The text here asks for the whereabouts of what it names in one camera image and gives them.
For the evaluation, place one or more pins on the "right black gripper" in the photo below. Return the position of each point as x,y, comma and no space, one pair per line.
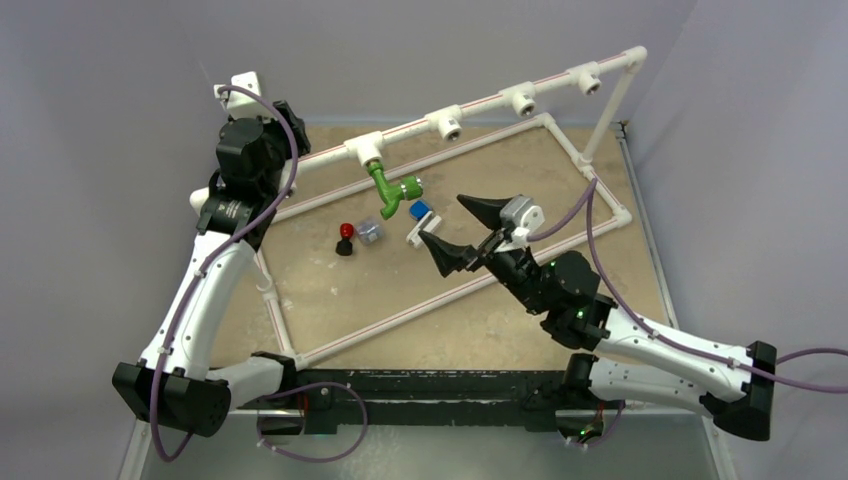
449,258

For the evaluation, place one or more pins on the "green water faucet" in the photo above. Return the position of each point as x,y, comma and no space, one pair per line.
392,194

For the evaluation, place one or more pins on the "white pvc pipe frame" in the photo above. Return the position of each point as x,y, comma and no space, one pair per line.
386,306

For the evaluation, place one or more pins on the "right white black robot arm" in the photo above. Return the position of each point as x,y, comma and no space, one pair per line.
620,355

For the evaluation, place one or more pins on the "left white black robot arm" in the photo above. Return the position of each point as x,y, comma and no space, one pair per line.
172,383

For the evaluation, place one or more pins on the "white faucet with blue handle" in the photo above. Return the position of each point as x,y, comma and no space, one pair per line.
426,221

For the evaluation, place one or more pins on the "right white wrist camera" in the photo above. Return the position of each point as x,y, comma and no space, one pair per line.
520,218

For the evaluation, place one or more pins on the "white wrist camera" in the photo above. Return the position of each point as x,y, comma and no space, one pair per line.
236,103
520,218

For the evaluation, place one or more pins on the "black faucet with red handle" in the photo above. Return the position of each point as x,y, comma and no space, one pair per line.
344,247

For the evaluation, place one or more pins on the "aluminium table frame rail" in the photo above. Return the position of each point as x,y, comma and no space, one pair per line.
662,404

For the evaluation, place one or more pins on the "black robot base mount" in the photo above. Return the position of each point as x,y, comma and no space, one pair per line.
328,405

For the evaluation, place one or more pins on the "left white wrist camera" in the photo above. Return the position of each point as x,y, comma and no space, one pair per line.
236,103

